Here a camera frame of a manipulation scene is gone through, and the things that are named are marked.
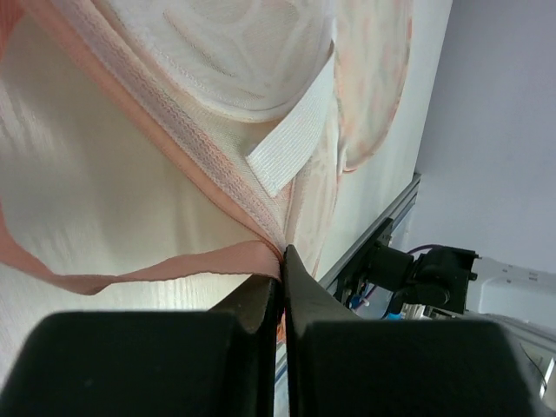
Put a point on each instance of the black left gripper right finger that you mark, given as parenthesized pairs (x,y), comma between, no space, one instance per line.
(342,365)

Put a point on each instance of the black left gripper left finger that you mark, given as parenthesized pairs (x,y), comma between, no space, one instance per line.
(220,362)

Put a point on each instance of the floral mesh laundry bag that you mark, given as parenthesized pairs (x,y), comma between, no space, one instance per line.
(145,142)

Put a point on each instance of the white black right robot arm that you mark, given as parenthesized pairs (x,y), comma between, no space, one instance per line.
(458,281)

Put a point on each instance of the aluminium mounting rail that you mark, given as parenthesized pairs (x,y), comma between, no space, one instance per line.
(398,210)

